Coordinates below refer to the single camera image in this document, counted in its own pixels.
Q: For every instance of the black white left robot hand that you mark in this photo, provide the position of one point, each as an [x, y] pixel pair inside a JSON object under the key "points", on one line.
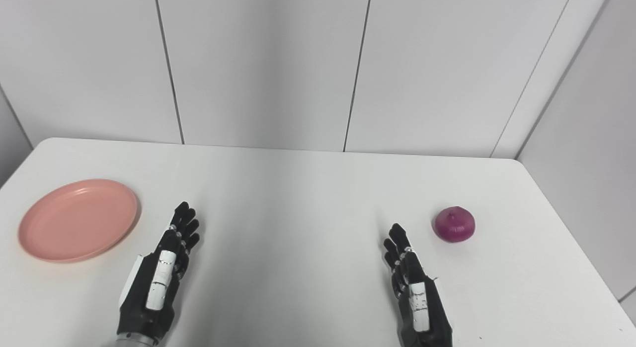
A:
{"points": [[149, 297]]}

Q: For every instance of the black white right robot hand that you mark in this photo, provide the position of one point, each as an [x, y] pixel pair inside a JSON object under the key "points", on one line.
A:
{"points": [[422, 307]]}

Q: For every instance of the purple red onion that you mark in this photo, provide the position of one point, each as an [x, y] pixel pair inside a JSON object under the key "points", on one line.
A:
{"points": [[454, 224]]}

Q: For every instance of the pink round plate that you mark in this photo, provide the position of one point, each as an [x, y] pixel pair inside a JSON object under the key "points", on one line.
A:
{"points": [[78, 220]]}

